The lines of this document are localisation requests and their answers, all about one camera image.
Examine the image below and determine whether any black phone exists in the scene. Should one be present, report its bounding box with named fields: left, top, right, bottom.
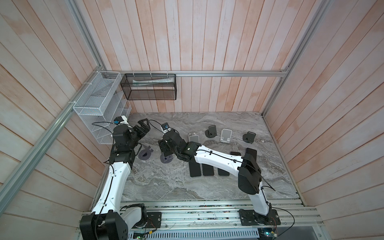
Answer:
left=189, top=160, right=202, bottom=178
left=158, top=140, right=173, bottom=156

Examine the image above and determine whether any purple-edged phone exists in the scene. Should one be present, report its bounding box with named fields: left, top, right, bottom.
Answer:
left=202, top=164, right=215, bottom=176

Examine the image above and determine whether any teal-edged phone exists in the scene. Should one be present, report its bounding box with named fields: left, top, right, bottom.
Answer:
left=218, top=168, right=230, bottom=176

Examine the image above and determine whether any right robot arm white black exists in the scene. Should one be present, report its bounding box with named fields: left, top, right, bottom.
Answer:
left=158, top=130, right=272, bottom=216

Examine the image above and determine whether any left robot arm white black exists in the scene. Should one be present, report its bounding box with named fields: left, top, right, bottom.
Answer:
left=80, top=116, right=151, bottom=240

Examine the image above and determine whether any white stand back centre-left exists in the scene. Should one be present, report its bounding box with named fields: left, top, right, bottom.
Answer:
left=189, top=133, right=200, bottom=143

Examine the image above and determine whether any round grey stand centre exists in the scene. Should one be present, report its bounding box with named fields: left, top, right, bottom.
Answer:
left=205, top=125, right=217, bottom=139

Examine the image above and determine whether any white stand back right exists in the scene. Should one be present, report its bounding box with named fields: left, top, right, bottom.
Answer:
left=220, top=129, right=233, bottom=143

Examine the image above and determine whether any green circuit board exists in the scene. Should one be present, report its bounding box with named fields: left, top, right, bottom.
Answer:
left=259, top=229, right=277, bottom=240

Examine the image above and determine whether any right camera cable black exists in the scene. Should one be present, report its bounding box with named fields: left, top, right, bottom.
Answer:
left=148, top=119, right=181, bottom=136

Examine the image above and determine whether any camera cable black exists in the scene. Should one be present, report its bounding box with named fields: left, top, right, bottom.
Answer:
left=91, top=121, right=116, bottom=134
left=148, top=119, right=181, bottom=136

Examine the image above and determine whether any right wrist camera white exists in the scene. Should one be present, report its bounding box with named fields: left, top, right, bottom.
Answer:
left=161, top=123, right=172, bottom=134

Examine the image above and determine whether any black wire mesh basket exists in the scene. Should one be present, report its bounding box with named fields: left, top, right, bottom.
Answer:
left=120, top=73, right=177, bottom=101

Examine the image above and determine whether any white wire mesh shelf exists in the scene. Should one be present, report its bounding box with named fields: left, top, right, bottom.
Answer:
left=74, top=71, right=131, bottom=145

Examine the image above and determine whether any left camera cable black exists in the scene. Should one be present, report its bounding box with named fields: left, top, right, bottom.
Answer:
left=91, top=121, right=116, bottom=134

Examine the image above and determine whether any aluminium frame rail back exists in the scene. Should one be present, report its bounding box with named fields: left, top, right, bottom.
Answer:
left=105, top=70, right=288, bottom=77

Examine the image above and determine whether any aluminium frame rail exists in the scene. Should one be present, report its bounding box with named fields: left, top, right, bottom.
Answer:
left=1, top=66, right=105, bottom=215
left=105, top=70, right=288, bottom=77

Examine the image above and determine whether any aluminium frame rail left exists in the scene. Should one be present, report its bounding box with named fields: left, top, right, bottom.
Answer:
left=1, top=66, right=105, bottom=215

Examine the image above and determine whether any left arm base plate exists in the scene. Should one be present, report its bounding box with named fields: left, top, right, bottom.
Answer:
left=141, top=212, right=162, bottom=229

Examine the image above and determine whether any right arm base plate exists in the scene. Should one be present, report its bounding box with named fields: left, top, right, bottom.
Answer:
left=239, top=209, right=281, bottom=226

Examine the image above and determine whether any white vented cable duct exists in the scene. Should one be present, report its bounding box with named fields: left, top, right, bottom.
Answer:
left=128, top=228, right=260, bottom=240

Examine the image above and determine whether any aluminium frame post right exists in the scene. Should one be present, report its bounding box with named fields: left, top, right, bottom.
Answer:
left=261, top=1, right=334, bottom=118

